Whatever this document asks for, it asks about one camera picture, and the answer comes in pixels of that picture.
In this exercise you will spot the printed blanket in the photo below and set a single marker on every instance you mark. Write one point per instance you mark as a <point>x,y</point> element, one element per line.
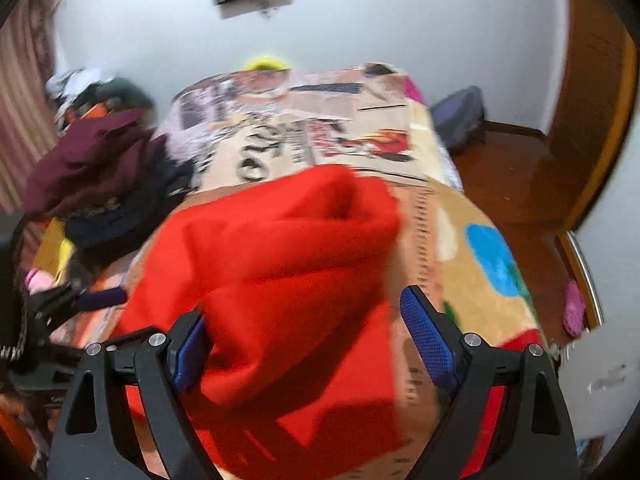
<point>460,240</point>

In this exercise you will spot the red jacket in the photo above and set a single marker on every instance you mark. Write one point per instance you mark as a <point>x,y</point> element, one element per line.
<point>290,280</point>

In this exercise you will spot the yellow cloth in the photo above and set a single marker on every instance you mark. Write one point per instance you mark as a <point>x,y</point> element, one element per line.
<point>52,250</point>

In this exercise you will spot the wooden door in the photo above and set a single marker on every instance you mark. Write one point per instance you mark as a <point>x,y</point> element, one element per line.
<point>595,85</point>

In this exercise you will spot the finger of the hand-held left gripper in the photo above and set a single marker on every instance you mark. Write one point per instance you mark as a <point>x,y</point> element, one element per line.
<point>102,298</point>

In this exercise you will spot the pile of mixed clothes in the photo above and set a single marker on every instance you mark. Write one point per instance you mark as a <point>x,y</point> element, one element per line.
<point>95,92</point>

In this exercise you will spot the white cabinet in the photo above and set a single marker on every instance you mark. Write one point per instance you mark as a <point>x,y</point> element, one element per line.
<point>595,375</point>

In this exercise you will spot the black cloth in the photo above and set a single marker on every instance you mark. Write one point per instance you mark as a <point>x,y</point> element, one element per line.
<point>125,210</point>

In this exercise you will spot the pink cloth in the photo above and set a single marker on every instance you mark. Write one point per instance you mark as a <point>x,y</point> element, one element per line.
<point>413,89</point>

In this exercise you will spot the maroon cloth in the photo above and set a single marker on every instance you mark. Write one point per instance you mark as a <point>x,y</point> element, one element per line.
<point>85,165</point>

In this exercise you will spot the yellow round thing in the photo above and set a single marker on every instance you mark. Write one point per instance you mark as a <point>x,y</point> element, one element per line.
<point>265,63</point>

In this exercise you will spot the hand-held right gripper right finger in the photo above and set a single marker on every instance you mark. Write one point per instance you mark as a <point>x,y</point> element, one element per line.
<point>430,340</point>

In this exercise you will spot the pink slipper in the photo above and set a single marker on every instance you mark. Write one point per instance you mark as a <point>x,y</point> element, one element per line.
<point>573,310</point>

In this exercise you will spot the striped curtain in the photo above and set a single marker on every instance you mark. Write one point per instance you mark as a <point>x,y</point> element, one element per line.
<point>25,100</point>

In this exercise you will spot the grey blue backpack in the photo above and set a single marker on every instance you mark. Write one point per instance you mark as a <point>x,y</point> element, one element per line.
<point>457,117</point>

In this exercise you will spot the wooden framed panel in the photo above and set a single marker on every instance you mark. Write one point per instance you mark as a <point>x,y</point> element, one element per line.
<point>582,280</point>

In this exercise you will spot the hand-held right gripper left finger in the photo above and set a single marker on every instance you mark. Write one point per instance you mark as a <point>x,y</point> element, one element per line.
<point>187,355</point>

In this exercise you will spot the pink soft toy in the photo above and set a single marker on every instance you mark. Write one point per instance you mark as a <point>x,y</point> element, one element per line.
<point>37,280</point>

